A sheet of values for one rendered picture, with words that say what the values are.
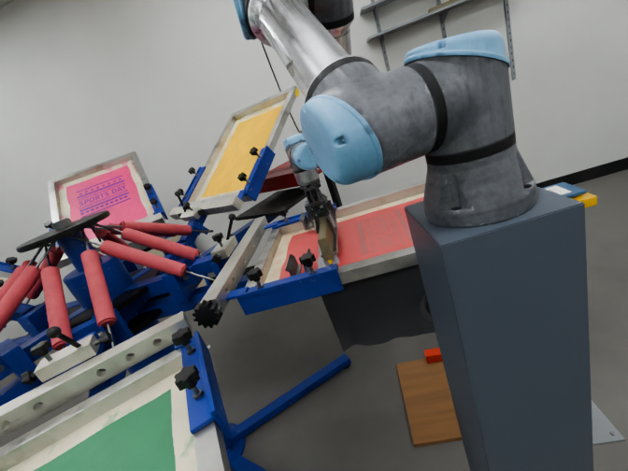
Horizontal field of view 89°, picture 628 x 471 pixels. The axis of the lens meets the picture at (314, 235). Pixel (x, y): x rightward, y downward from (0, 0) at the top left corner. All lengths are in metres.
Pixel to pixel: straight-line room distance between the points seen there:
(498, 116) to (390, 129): 0.14
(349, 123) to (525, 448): 0.62
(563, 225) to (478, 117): 0.18
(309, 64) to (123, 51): 3.14
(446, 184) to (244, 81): 2.80
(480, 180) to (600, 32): 3.30
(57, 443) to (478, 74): 1.03
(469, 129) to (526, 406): 0.45
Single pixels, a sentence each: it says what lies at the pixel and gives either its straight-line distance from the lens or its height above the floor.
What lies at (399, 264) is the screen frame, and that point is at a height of 0.97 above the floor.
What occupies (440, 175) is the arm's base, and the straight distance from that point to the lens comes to 0.48.
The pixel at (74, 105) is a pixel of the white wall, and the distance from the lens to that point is 3.89.
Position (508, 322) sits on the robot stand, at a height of 1.05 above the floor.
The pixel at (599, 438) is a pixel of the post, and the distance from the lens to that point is 1.74.
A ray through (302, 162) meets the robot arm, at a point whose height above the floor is 1.29.
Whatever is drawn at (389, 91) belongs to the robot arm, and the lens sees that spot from 0.41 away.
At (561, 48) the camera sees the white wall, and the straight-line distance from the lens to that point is 3.58.
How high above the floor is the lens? 1.41
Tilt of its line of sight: 20 degrees down
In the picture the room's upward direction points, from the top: 20 degrees counter-clockwise
